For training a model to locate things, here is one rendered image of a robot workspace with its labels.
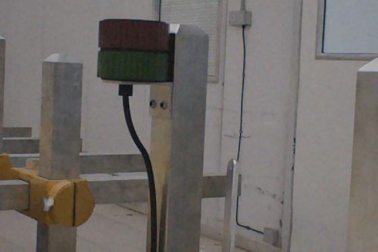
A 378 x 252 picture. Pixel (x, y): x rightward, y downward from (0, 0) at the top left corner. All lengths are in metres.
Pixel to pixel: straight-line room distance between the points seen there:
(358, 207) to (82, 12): 6.59
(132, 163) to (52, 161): 0.40
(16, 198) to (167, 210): 0.29
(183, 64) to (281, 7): 4.10
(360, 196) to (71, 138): 0.48
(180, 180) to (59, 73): 0.26
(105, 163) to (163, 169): 0.58
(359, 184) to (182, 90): 0.23
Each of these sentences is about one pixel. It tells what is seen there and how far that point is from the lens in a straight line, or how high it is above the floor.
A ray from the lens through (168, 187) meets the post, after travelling 0.69.
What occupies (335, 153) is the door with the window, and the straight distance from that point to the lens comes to 4.41.
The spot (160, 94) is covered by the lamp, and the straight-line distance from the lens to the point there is 0.70.
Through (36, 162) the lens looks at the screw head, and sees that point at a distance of 1.00.
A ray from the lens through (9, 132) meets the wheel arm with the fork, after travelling 1.74.
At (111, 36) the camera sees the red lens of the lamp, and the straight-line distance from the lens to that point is 0.66.
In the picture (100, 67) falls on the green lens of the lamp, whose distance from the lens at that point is 0.67.
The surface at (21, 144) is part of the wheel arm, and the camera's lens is 1.48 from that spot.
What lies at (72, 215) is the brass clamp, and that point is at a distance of 0.90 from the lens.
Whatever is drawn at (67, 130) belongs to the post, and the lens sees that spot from 0.92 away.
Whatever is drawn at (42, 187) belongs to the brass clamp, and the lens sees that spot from 0.92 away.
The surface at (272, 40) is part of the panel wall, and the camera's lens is 4.82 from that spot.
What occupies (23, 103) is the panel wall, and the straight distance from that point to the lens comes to 8.23.
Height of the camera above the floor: 1.10
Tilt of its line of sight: 3 degrees down
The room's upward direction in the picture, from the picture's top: 3 degrees clockwise
